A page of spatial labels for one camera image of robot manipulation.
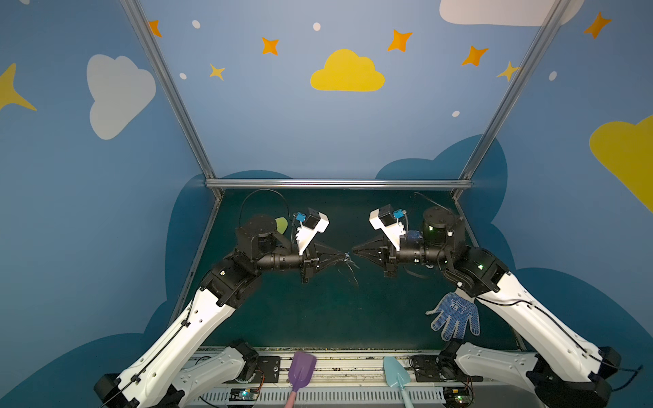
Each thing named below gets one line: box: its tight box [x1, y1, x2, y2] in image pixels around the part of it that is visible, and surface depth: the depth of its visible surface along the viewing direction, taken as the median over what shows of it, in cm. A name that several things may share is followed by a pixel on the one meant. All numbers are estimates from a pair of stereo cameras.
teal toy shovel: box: [382, 356, 415, 408], surface depth 75 cm
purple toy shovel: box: [284, 351, 317, 408], surface depth 75 cm
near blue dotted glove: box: [425, 292, 481, 342], surface depth 86 cm
